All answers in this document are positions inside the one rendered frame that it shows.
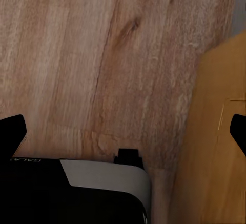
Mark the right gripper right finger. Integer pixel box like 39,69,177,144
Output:
230,114,246,156

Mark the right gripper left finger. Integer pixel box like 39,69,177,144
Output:
0,114,27,176

